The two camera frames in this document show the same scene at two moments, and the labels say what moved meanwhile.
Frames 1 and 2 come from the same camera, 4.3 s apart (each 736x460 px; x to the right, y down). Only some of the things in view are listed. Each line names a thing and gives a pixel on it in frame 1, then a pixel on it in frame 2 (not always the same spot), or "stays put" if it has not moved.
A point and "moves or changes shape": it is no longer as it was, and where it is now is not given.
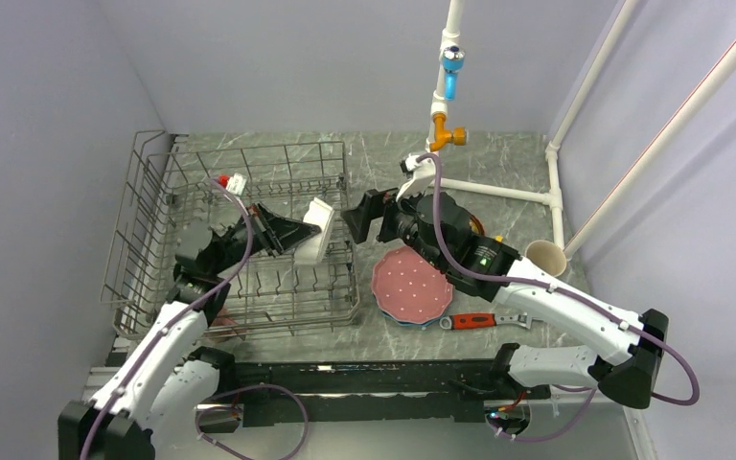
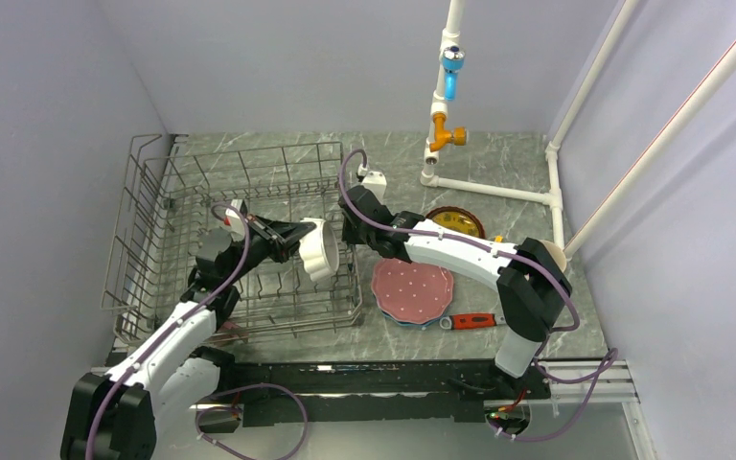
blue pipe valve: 452,61 stays put
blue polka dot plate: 425,323 stays put
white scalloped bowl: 310,249 moves or changes shape
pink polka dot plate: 409,287 stays put
